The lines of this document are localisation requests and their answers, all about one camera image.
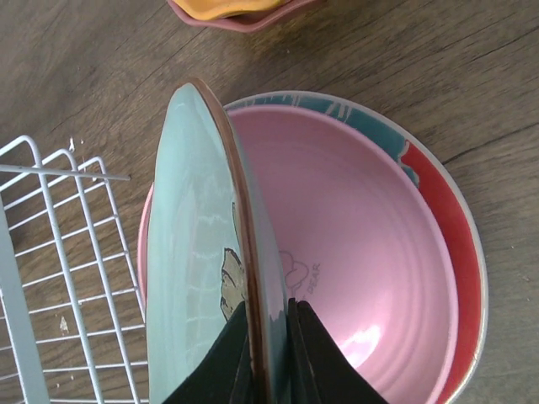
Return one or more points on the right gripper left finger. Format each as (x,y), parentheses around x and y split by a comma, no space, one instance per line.
(224,375)

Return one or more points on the pink polka dot plate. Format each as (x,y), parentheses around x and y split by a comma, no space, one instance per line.
(249,22)

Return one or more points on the white wire dish rack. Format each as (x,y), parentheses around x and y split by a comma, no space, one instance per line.
(72,320)

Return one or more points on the plain pink plate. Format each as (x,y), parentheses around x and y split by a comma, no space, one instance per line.
(358,242)

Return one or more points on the red and teal plate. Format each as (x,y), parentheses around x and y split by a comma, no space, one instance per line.
(446,201)

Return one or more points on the mint green flower plate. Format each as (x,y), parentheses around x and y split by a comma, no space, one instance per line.
(210,248)

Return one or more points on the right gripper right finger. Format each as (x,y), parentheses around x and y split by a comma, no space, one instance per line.
(320,373)

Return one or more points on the orange polka dot plate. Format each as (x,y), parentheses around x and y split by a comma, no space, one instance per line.
(207,10)

